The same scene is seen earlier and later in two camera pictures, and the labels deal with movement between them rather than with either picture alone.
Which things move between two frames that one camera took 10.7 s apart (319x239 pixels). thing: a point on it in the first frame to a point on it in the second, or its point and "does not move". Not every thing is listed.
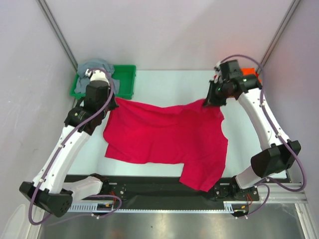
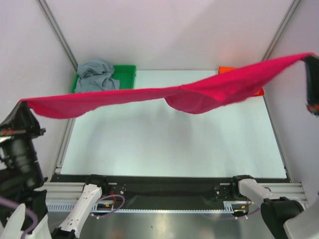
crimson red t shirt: [191, 136] to [198, 98]
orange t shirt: [248, 71] to [222, 69]
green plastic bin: [125, 74] does not move
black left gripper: [113, 104] to [19, 122]
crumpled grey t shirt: [83, 80] does not move
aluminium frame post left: [58, 32] does not move
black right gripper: [212, 94] to [312, 81]
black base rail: [153, 188] does not move
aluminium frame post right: [293, 7] does not move
